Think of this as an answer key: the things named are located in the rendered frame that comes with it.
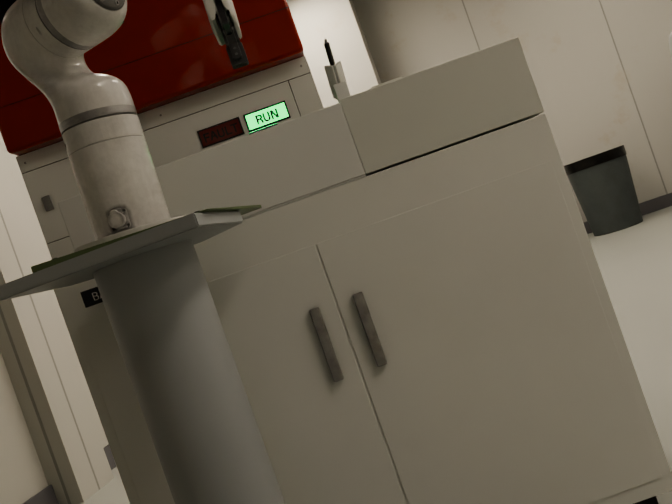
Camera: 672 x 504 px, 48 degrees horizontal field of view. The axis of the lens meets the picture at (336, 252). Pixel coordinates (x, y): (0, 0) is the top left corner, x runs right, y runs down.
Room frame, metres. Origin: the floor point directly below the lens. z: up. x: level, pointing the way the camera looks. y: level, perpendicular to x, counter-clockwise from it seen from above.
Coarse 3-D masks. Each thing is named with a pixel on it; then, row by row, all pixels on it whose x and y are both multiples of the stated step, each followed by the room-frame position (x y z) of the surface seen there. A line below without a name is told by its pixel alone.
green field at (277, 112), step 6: (270, 108) 2.01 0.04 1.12; (276, 108) 2.01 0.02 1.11; (282, 108) 2.01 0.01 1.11; (252, 114) 2.01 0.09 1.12; (258, 114) 2.01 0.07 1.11; (264, 114) 2.01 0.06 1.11; (270, 114) 2.01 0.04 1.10; (276, 114) 2.01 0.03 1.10; (282, 114) 2.01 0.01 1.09; (246, 120) 2.01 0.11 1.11; (252, 120) 2.01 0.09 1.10; (258, 120) 2.01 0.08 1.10; (264, 120) 2.01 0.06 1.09; (270, 120) 2.01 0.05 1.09; (276, 120) 2.01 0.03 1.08; (252, 126) 2.01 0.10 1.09; (258, 126) 2.01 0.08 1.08
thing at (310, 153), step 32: (288, 128) 1.39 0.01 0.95; (320, 128) 1.39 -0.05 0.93; (192, 160) 1.39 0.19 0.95; (224, 160) 1.39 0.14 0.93; (256, 160) 1.39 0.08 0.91; (288, 160) 1.39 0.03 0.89; (320, 160) 1.39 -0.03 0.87; (352, 160) 1.39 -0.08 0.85; (192, 192) 1.39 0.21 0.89; (224, 192) 1.39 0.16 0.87; (256, 192) 1.39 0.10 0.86; (288, 192) 1.39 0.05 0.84
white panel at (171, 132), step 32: (288, 64) 2.01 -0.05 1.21; (192, 96) 2.01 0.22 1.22; (224, 96) 2.01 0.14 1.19; (256, 96) 2.01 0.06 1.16; (288, 96) 2.01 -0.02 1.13; (160, 128) 2.01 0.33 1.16; (192, 128) 2.01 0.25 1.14; (256, 128) 2.01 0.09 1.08; (32, 160) 2.01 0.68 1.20; (64, 160) 2.01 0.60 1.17; (160, 160) 2.01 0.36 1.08; (32, 192) 2.01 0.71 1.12; (64, 192) 2.01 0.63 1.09; (64, 224) 2.01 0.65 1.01
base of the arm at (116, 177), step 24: (96, 120) 1.13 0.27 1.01; (120, 120) 1.15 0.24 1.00; (72, 144) 1.14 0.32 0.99; (96, 144) 1.13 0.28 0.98; (120, 144) 1.14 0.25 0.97; (144, 144) 1.18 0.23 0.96; (72, 168) 1.17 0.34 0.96; (96, 168) 1.13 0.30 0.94; (120, 168) 1.14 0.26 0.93; (144, 168) 1.16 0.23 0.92; (96, 192) 1.14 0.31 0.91; (120, 192) 1.13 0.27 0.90; (144, 192) 1.15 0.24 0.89; (96, 216) 1.15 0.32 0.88; (120, 216) 1.12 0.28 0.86; (144, 216) 1.14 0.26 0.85; (168, 216) 1.19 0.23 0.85; (96, 240) 1.11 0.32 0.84
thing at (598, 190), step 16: (592, 160) 6.65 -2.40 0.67; (608, 160) 6.63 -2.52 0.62; (624, 160) 6.71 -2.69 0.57; (576, 176) 6.80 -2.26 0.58; (592, 176) 6.69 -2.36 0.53; (608, 176) 6.65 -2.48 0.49; (624, 176) 6.68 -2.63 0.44; (576, 192) 6.90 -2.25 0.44; (592, 192) 6.73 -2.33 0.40; (608, 192) 6.67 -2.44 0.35; (624, 192) 6.67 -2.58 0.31; (592, 208) 6.78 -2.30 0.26; (608, 208) 6.69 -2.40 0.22; (624, 208) 6.67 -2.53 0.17; (592, 224) 6.87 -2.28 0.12; (608, 224) 6.73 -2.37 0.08; (624, 224) 6.69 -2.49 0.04
